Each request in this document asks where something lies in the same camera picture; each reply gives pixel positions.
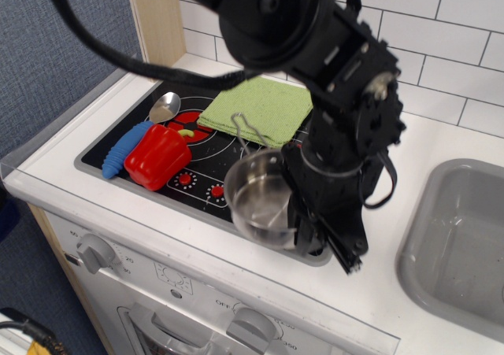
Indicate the red toy bell pepper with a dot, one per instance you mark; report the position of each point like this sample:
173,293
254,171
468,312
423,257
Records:
161,153

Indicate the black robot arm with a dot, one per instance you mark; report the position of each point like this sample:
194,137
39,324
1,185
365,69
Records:
352,80

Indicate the grey left oven knob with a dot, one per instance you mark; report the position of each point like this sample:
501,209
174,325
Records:
95,253

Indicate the grey oven knob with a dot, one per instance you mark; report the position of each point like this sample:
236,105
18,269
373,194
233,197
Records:
95,253
252,329

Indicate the blue handled metal spoon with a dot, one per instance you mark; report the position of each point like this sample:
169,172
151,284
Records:
164,109

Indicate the yellow object at corner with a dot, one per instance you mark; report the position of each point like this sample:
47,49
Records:
37,348

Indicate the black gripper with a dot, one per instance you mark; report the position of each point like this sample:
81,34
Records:
325,211

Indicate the light wooden side post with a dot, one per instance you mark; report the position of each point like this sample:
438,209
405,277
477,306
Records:
159,30

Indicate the white toy oven front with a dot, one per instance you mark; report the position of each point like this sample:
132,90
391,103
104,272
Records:
142,306

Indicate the green folded cloth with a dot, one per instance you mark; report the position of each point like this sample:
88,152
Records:
259,109

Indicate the stainless steel pot with handle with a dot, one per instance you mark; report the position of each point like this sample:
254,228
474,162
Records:
257,193

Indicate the grey right oven knob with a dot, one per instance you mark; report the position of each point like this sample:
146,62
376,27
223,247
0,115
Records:
252,329

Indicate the grey toy sink basin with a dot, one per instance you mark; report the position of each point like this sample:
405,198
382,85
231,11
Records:
451,263

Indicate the black toy stove top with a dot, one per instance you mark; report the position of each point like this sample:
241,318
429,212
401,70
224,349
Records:
198,189

